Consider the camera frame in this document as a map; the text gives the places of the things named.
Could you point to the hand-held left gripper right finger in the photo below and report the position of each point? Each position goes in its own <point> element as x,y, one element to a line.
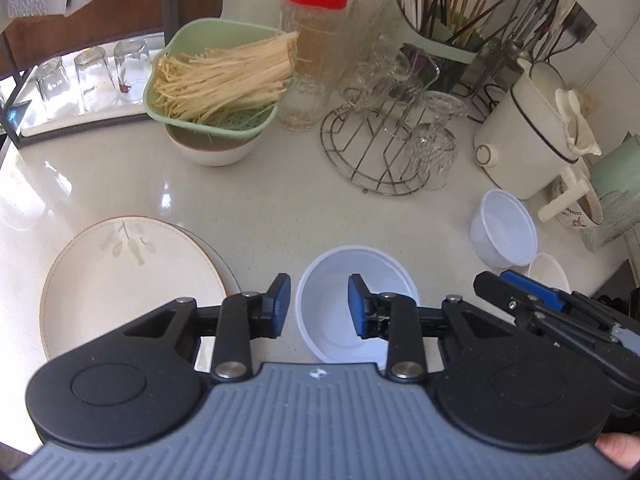
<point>358,305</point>

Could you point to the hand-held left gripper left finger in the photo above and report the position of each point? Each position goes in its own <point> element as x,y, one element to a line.
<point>281,305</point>

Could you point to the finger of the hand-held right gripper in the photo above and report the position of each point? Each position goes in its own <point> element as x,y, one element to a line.
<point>535,287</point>
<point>505,300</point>

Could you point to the small cream white bowl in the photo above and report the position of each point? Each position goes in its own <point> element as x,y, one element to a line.
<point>547,270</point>

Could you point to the white plastic bowl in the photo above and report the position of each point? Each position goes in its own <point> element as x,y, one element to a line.
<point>502,227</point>
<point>330,310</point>

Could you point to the white plate pink flower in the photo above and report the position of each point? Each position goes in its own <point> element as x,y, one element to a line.
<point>220,265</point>

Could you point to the white plate grey leaves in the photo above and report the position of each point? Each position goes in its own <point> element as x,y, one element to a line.
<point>125,285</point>

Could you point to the person's right hand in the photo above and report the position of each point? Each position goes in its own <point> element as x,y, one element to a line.
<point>622,450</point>

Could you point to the printed white mug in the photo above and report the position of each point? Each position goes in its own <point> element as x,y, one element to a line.
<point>582,210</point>

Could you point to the white electric pot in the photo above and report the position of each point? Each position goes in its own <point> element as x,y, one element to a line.
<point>520,135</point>

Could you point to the white ceramic bowl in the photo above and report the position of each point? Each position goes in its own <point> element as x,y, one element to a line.
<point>215,152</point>

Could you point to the clear patterned glass cup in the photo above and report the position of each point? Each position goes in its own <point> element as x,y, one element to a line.
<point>435,145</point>

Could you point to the dried noodles bundle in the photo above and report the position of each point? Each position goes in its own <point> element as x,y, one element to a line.
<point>225,80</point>

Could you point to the clear jar red lid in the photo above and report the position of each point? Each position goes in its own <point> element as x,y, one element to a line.
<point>312,60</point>

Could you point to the cluster of clear glass cups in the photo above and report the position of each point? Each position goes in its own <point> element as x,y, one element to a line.
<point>375,50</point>

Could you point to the green chopstick holder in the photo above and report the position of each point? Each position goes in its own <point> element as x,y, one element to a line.
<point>440,45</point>

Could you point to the white drip tray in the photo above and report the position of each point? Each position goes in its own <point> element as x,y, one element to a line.
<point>75,120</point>

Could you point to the clear drinking glass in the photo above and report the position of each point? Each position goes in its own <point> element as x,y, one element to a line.
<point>131,70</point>
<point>52,85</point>
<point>95,80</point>

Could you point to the green colander basket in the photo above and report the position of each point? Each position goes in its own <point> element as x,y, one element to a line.
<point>210,30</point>

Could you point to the black dish rack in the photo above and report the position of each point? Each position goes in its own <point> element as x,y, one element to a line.
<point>172,0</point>

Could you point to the brown cutting board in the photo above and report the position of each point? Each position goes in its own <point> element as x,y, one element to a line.
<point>115,22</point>

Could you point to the wall rail with utensils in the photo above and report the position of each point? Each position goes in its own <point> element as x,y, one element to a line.
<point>545,5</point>

